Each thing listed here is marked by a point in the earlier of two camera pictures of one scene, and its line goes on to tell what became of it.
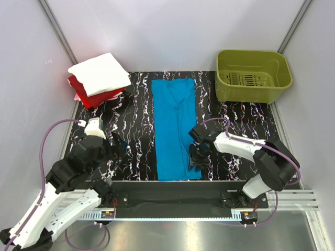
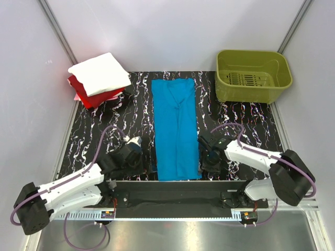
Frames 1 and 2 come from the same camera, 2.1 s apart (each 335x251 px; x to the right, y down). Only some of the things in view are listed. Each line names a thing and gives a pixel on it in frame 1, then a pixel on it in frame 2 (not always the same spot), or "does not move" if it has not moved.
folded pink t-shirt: x=77 y=98 does not move
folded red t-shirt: x=90 y=101 does not move
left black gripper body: x=116 y=150 → x=135 y=168
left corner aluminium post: x=58 y=32 does not move
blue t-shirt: x=175 y=116 does not move
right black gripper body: x=198 y=155 → x=209 y=163
